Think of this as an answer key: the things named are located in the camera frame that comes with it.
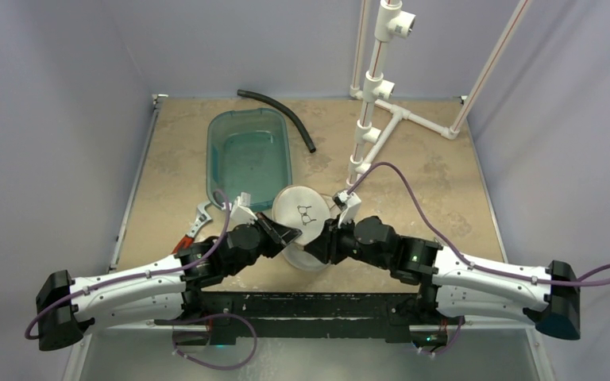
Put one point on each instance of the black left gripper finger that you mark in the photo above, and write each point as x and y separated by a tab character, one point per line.
278	233
280	242

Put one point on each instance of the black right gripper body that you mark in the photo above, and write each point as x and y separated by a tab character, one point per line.
329	237

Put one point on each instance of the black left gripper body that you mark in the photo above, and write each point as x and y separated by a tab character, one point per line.
263	248

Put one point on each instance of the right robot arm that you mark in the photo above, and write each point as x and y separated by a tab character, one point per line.
452	286

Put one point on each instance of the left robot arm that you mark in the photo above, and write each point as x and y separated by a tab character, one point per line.
69	308

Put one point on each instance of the teal transparent plastic tub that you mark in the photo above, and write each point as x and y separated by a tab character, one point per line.
248	151

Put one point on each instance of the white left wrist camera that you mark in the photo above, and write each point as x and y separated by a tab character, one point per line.
240	212

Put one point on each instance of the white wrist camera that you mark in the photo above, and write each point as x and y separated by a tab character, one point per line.
240	212
349	204

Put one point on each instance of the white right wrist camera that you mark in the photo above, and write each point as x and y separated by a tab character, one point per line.
349	204

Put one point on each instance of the red handled adjustable wrench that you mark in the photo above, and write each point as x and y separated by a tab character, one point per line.
202	218

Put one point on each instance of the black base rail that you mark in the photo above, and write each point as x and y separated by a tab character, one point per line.
395	318

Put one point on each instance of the white PVC pipe frame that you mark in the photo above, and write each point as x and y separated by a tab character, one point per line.
379	117

